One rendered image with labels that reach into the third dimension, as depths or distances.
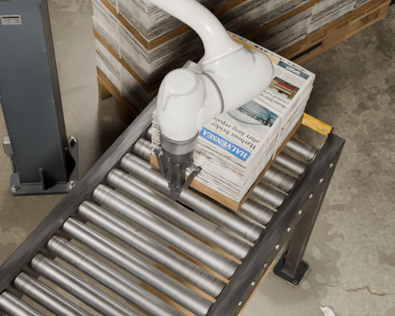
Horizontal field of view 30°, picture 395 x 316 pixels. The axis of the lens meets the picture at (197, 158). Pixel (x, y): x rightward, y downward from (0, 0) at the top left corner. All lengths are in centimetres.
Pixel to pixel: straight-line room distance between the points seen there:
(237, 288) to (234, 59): 60
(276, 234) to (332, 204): 108
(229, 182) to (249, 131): 15
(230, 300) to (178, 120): 53
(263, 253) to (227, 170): 24
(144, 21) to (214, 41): 94
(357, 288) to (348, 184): 47
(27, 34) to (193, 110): 94
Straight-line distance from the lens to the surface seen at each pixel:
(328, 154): 215
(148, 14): 250
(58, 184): 299
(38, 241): 196
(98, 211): 199
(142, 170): 206
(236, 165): 183
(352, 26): 361
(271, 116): 191
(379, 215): 306
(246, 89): 162
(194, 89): 153
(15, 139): 277
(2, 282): 192
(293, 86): 198
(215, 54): 162
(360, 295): 286
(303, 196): 205
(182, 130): 158
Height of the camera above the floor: 249
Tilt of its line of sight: 54 degrees down
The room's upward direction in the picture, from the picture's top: 6 degrees clockwise
